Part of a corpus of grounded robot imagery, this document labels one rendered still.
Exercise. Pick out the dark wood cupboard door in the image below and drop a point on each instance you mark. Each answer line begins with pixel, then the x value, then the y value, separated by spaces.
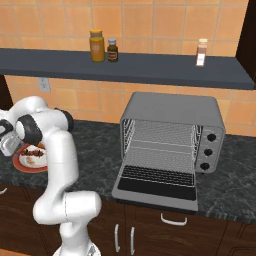
pixel 145 240
pixel 243 238
pixel 106 233

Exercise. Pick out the toaster oven door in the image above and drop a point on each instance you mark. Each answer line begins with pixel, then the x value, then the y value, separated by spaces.
pixel 156 188

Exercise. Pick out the small dark brown jar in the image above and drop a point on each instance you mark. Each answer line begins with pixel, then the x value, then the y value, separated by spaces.
pixel 112 51

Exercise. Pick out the dark wood wall cupboard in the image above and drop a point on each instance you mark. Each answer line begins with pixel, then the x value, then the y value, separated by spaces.
pixel 4 93
pixel 247 36

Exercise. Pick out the grey wall outlet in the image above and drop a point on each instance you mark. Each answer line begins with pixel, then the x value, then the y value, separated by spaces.
pixel 44 84

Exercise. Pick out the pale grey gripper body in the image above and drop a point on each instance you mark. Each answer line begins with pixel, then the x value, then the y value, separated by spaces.
pixel 9 145

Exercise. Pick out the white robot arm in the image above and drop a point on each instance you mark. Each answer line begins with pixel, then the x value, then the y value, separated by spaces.
pixel 61 156

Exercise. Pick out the red round plate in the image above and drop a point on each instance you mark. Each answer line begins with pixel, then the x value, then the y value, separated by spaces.
pixel 20 166

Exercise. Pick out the grey toaster oven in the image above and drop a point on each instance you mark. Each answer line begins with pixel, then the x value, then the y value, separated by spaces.
pixel 173 108

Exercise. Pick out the pink white spice bottle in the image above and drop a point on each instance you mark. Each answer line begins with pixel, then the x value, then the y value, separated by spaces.
pixel 201 53

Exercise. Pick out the dark wood drawer front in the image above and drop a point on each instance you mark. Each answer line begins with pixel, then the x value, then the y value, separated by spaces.
pixel 203 230
pixel 20 200

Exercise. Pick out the black toaster oven knob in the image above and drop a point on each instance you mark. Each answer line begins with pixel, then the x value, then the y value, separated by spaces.
pixel 208 152
pixel 204 166
pixel 211 137

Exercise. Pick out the dark grey wall shelf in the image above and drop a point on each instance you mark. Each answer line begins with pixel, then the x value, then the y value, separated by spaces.
pixel 133 68

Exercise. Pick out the kebab skewer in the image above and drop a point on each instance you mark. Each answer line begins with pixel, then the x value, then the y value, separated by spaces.
pixel 33 152

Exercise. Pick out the yellow jar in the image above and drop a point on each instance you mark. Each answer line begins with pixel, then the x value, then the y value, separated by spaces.
pixel 97 46

